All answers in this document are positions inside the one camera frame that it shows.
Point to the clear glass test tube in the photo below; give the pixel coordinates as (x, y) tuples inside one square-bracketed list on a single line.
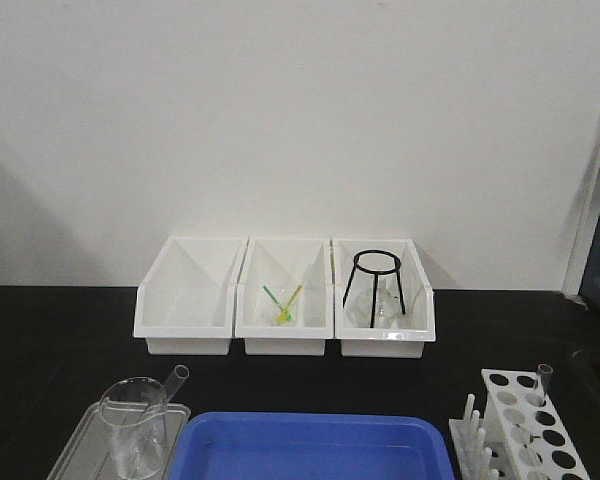
[(172, 385)]

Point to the test tube in rack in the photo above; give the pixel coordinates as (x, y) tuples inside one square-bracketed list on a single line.
[(543, 377)]

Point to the white test tube rack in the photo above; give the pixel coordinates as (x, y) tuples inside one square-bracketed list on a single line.
[(511, 438)]

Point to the middle white storage bin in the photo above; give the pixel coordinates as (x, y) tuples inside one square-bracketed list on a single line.
[(282, 265)]

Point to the white storage bin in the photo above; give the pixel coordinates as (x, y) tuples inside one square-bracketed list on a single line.
[(282, 265), (415, 329), (185, 305)]

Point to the yellow green droppers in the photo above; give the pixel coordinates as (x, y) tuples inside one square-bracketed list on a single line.
[(287, 308)]

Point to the clear glass flask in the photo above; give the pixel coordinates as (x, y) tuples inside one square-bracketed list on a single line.
[(375, 308)]

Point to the black metal tripod stand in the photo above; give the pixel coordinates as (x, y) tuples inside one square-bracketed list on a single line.
[(377, 264)]

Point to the left white storage bin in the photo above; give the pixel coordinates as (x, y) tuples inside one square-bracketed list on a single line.
[(185, 305)]

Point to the right white storage bin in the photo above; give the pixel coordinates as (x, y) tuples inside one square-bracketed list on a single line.
[(415, 329)]

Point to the blue plastic tray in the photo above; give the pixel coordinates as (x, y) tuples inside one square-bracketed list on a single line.
[(266, 445)]

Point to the clear glass beaker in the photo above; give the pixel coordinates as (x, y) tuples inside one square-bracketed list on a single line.
[(134, 414)]

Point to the grey plastic tray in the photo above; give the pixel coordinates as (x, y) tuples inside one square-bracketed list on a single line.
[(86, 454)]

